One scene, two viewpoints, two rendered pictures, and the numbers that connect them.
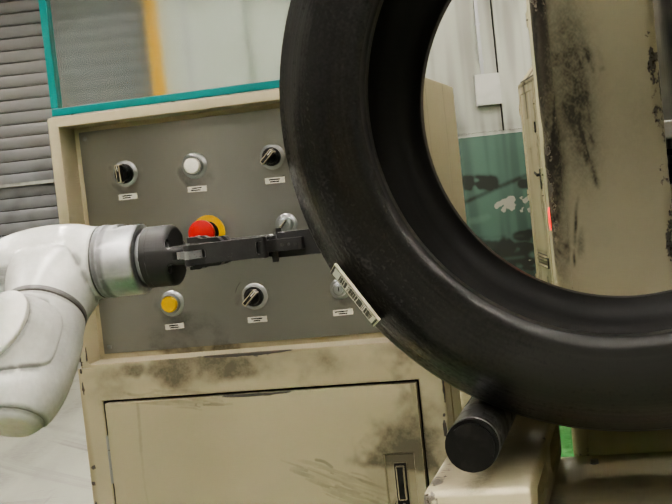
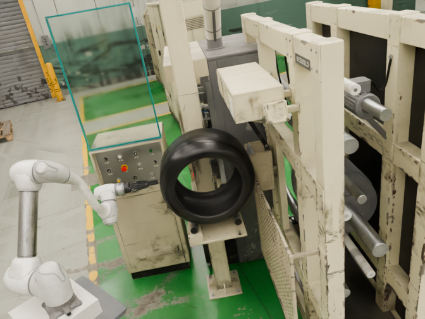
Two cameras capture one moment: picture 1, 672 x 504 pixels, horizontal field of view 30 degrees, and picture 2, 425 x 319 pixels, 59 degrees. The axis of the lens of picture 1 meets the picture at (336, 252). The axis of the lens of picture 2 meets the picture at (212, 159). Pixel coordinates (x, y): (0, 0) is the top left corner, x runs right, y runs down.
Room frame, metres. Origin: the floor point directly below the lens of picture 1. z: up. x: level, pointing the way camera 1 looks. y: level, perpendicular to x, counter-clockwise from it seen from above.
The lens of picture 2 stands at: (-0.87, 0.25, 2.27)
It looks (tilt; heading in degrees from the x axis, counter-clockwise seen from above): 26 degrees down; 344
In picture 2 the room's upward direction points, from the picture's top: 10 degrees counter-clockwise
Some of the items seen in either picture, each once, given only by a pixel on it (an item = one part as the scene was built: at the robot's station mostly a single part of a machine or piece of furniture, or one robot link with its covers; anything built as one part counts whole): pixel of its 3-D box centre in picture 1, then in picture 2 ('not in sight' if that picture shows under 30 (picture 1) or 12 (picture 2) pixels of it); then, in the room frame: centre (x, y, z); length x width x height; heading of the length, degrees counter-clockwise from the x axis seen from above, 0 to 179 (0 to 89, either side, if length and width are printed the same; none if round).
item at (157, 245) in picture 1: (183, 254); (131, 187); (1.53, 0.19, 1.06); 0.09 x 0.08 x 0.07; 76
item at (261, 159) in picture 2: not in sight; (259, 166); (1.28, -0.69, 1.05); 0.20 x 0.15 x 0.30; 166
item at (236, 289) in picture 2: not in sight; (223, 283); (1.41, -0.31, 0.02); 0.27 x 0.27 x 0.04; 76
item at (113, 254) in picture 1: (127, 259); (120, 188); (1.54, 0.26, 1.06); 0.09 x 0.06 x 0.09; 166
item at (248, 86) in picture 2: not in sight; (246, 89); (0.96, -0.53, 1.71); 0.61 x 0.25 x 0.15; 166
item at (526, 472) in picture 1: (501, 471); (193, 223); (1.19, -0.14, 0.84); 0.36 x 0.09 x 0.06; 166
